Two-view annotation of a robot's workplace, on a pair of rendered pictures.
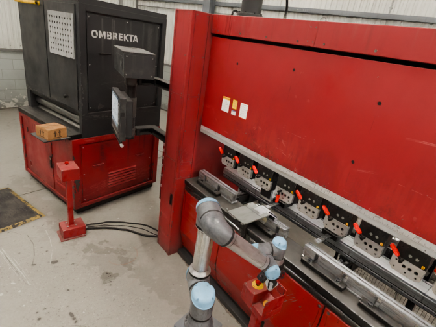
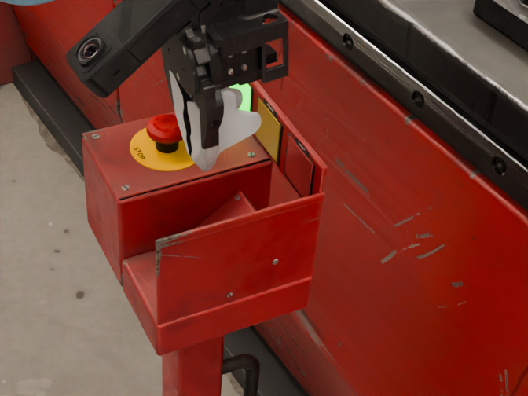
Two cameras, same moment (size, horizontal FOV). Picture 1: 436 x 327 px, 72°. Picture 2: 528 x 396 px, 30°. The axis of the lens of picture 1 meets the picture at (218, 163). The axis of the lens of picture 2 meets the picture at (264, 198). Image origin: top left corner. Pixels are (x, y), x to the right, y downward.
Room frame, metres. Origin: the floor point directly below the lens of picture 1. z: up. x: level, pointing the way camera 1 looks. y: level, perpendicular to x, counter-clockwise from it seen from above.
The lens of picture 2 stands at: (0.70, -0.53, 1.38)
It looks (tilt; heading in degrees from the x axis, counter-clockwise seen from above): 41 degrees down; 6
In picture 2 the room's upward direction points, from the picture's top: 5 degrees clockwise
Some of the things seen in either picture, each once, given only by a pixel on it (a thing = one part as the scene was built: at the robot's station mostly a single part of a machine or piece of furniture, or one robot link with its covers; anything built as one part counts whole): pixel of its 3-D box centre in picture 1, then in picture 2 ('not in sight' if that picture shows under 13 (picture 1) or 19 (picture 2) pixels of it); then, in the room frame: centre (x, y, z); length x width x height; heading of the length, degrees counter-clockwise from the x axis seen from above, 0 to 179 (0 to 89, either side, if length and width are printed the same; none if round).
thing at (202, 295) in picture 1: (202, 299); not in sight; (1.10, -0.03, 0.94); 0.13 x 0.12 x 0.14; 16
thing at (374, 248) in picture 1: (373, 237); not in sight; (1.41, -0.90, 1.26); 0.15 x 0.09 x 0.17; 42
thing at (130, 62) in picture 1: (132, 100); not in sight; (2.59, 0.84, 1.53); 0.51 x 0.25 x 0.85; 29
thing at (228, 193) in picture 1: (217, 185); not in sight; (2.40, -0.02, 0.92); 0.50 x 0.06 x 0.10; 42
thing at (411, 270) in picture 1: (412, 259); not in sight; (1.26, -1.04, 1.26); 0.15 x 0.09 x 0.17; 42
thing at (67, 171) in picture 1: (69, 200); not in sight; (2.57, 1.43, 0.41); 0.25 x 0.20 x 0.83; 132
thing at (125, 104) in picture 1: (122, 113); not in sight; (2.50, 0.89, 1.42); 0.45 x 0.12 x 0.36; 29
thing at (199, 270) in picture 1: (203, 248); not in sight; (1.22, 0.01, 1.15); 0.15 x 0.12 x 0.55; 16
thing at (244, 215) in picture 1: (248, 213); not in sight; (1.89, -0.28, 1.00); 0.26 x 0.18 x 0.01; 132
